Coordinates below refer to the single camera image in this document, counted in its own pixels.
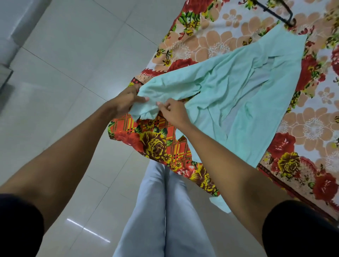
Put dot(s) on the person's left hand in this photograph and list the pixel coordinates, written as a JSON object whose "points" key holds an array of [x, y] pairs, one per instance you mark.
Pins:
{"points": [[124, 102]]}

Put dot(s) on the person's right hand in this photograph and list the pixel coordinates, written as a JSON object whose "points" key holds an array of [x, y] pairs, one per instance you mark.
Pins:
{"points": [[173, 113]]}

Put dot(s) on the mint green shirt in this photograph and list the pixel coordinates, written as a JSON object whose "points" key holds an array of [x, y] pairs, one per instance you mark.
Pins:
{"points": [[251, 113]]}

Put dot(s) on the black hanger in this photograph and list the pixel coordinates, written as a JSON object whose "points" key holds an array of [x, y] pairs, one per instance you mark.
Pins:
{"points": [[275, 14]]}

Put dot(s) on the person's left forearm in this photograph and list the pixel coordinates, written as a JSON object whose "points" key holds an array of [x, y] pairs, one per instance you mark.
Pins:
{"points": [[61, 164]]}

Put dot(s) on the person's right forearm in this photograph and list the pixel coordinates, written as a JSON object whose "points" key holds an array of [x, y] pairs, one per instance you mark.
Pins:
{"points": [[233, 180]]}

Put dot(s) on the red floral bedsheet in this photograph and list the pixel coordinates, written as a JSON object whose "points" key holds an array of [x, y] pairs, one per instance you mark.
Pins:
{"points": [[212, 39]]}

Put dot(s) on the light blue jeans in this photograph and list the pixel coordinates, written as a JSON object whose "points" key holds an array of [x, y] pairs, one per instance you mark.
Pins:
{"points": [[148, 225]]}

